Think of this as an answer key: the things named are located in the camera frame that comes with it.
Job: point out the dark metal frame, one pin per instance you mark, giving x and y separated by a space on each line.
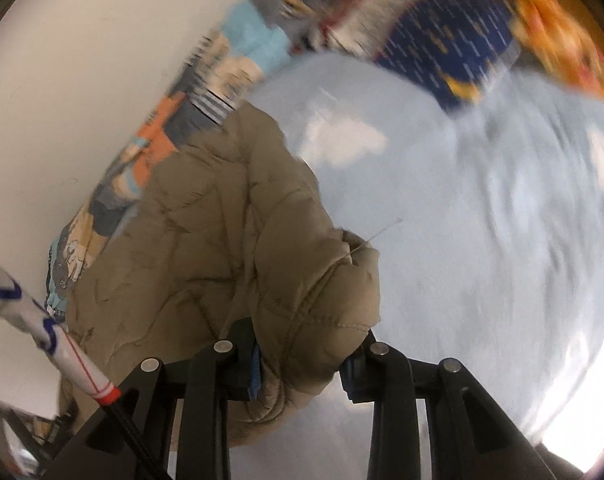
27 430

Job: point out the olive puffer jacket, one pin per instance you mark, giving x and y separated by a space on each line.
222 240

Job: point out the orange floral cloth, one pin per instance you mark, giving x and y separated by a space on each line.
557 35

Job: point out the red white printed cloth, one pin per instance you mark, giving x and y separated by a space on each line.
362 20

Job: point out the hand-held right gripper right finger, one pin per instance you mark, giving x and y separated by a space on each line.
352 380

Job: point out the patchwork printed blanket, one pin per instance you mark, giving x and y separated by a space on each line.
247 35

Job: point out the light blue cloud-print bed sheet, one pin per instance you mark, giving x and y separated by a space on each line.
457 235

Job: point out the dark blue printed cloth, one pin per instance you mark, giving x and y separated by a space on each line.
447 40

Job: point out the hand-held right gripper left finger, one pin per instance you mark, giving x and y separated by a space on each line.
253 380

